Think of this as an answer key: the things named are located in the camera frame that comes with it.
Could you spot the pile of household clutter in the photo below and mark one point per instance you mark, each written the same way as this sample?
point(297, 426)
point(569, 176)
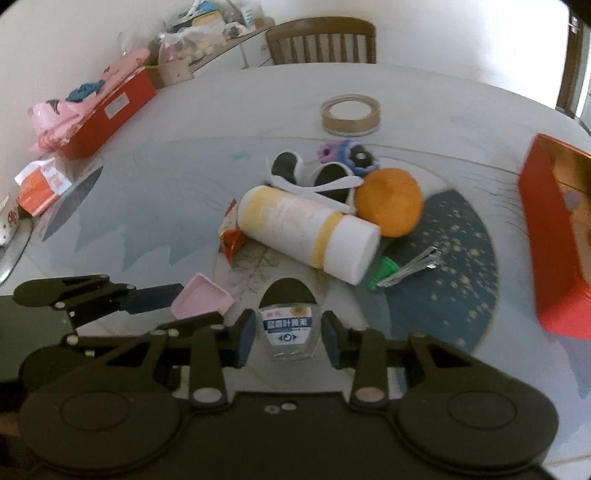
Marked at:
point(207, 25)

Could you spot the blue soft item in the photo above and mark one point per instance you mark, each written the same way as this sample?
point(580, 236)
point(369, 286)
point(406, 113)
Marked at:
point(85, 92)

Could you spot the red tin box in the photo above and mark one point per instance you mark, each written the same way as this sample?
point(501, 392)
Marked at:
point(540, 240)

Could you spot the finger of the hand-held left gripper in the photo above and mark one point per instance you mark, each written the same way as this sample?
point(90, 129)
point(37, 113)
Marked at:
point(147, 298)
point(120, 340)

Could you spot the silver hair clips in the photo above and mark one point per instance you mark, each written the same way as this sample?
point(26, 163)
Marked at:
point(413, 267)

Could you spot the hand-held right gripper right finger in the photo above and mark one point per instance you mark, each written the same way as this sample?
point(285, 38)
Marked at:
point(330, 334)

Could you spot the brown wooden chair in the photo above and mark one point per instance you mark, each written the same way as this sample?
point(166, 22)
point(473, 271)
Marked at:
point(318, 44)

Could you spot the orange ball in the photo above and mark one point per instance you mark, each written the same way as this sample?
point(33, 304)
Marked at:
point(390, 203)

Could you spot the round glass plate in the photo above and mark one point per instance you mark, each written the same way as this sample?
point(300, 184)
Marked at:
point(16, 254)

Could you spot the small black-capped glass bottle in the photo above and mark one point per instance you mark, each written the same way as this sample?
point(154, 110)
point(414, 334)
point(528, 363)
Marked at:
point(288, 332)

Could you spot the orange white packet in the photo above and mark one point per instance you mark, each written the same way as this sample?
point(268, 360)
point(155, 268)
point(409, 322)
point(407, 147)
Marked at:
point(44, 184)

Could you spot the white sunglasses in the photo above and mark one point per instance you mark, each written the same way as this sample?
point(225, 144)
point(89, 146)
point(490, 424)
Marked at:
point(332, 180)

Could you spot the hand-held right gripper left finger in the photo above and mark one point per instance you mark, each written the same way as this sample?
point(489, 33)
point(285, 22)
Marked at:
point(248, 337)

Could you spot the small green hourglass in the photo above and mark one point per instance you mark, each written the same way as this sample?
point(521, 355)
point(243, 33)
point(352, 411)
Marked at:
point(381, 272)

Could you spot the white red-patterned cup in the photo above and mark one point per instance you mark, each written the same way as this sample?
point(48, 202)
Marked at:
point(8, 221)

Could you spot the brown tape roll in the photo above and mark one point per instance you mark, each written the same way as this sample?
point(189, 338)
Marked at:
point(348, 123)

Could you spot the white yellow-banded cylinder bottle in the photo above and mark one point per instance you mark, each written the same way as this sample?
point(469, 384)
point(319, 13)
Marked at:
point(300, 226)

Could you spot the brown cardboard box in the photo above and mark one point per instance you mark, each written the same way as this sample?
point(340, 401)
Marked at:
point(171, 74)

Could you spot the purple toy figure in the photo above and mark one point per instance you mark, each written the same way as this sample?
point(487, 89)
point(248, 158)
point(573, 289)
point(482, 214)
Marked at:
point(344, 154)

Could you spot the red snack packet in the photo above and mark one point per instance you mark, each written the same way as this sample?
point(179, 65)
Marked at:
point(231, 240)

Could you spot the red cardboard box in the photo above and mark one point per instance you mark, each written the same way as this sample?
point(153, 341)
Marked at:
point(115, 110)

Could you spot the dark wooden door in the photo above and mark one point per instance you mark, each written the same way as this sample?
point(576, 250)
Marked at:
point(570, 69)

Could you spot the white wooden-topped sideboard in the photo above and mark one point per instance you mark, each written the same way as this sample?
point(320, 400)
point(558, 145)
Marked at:
point(244, 48)

